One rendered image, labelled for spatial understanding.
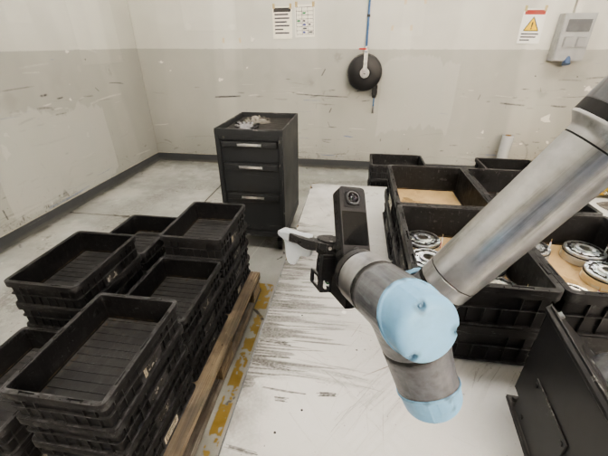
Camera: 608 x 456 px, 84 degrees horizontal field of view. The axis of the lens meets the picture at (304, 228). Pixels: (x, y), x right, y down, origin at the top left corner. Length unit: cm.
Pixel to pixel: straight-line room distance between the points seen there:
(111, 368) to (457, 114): 397
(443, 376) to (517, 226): 19
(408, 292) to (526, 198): 19
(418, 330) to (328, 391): 50
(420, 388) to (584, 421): 30
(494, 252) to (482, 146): 406
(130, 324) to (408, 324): 117
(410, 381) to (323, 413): 39
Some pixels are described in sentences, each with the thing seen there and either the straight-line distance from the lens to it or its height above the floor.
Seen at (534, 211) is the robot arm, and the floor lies 120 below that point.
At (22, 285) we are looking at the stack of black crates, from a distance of 165.
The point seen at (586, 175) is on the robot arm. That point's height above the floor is 125.
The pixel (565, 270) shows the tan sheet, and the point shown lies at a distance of 117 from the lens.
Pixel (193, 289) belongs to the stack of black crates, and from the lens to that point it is 166.
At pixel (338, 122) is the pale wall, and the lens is 423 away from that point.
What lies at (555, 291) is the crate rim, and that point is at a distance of 86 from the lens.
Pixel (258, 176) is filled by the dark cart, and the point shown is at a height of 58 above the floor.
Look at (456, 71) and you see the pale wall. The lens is 428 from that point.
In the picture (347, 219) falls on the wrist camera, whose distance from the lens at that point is 51.
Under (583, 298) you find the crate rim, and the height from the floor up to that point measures 92.
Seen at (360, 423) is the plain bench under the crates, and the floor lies 70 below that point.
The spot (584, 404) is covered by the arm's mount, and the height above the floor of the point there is 92.
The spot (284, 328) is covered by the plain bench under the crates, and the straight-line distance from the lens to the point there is 95.
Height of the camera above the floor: 137
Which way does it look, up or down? 28 degrees down
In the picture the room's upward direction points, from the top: straight up
